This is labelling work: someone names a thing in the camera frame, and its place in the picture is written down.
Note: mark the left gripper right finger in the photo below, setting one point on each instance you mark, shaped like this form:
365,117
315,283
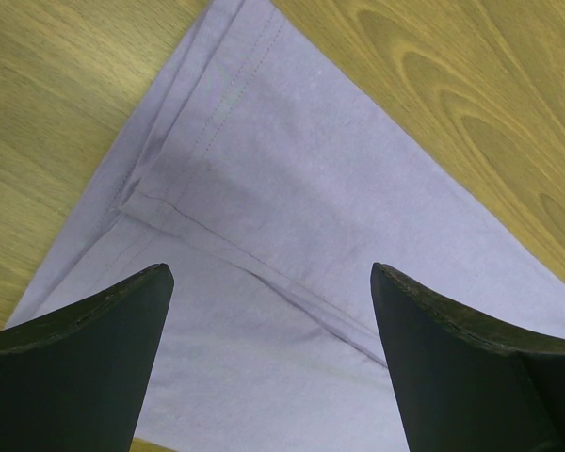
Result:
464,380

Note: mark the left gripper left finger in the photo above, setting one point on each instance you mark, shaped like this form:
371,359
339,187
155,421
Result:
75,379

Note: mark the purple t-shirt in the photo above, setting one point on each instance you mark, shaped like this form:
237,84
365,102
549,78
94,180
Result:
270,184

